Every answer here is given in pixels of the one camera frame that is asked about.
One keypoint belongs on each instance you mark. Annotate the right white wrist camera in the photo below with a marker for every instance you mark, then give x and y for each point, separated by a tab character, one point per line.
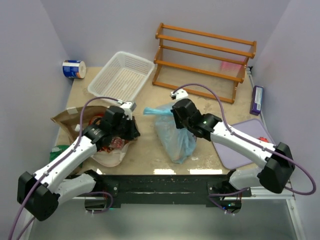
179	95

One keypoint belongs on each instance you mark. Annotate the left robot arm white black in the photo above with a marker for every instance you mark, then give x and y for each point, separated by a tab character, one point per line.
43	191

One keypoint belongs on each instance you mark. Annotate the wooden orange shelf rack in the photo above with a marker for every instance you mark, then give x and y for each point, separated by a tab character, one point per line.
211	57

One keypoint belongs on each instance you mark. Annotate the red frosted donut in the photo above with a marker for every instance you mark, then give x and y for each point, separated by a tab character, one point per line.
263	139

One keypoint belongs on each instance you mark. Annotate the lavender plastic tray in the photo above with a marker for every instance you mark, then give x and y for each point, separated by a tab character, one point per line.
235	152

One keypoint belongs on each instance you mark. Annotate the green plastic bag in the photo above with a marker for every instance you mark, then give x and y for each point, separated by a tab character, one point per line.
56	151

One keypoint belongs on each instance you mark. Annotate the blue white paper roll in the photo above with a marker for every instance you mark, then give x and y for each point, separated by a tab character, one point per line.
74	69

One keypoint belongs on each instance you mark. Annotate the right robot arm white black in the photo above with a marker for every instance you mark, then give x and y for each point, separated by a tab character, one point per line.
273	169

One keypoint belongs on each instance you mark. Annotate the brown paper grocery bag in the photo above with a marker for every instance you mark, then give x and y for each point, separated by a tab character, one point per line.
68	119

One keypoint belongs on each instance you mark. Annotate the purple box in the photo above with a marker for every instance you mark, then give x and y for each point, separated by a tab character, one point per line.
256	100

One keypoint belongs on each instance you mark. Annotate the clear water bottle green label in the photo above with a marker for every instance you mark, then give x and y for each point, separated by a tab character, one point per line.
77	128

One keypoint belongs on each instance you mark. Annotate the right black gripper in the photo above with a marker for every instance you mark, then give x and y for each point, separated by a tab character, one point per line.
178	120

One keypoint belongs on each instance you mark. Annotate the white plastic basket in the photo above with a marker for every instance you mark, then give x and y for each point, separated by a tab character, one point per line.
122	77

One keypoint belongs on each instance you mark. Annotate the black base frame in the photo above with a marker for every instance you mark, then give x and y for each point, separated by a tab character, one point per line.
169	189

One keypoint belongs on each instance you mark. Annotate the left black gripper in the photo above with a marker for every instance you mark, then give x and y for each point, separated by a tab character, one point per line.
133	127

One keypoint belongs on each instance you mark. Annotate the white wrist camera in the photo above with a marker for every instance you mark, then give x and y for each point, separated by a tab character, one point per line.
179	95
128	107

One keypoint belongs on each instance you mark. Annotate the light blue plastic bag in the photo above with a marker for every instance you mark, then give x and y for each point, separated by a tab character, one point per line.
179	144

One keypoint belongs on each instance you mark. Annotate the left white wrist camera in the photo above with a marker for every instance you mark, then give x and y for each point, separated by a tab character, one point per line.
128	107

